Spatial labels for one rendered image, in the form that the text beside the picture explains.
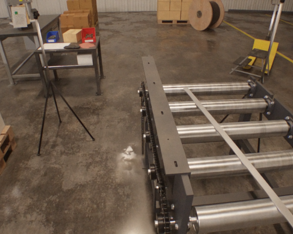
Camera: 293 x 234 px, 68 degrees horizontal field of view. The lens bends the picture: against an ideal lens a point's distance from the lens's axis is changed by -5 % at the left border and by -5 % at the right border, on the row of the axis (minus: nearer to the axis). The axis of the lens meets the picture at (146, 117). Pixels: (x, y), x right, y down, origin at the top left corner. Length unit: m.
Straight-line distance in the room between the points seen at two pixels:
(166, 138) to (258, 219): 0.53
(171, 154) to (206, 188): 1.46
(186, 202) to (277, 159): 0.74
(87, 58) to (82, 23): 3.17
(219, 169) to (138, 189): 1.15
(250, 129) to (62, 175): 1.81
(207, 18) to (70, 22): 4.03
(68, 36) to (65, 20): 3.23
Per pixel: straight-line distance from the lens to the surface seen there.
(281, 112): 1.90
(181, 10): 8.67
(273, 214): 1.16
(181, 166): 0.84
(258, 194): 1.36
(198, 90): 1.97
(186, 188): 0.79
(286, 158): 1.44
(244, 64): 4.60
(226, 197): 1.29
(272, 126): 1.67
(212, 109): 1.73
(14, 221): 2.33
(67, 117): 3.30
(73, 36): 3.83
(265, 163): 1.37
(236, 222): 1.09
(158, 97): 1.23
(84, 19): 6.71
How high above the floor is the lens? 1.77
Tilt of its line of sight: 34 degrees down
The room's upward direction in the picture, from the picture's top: straight up
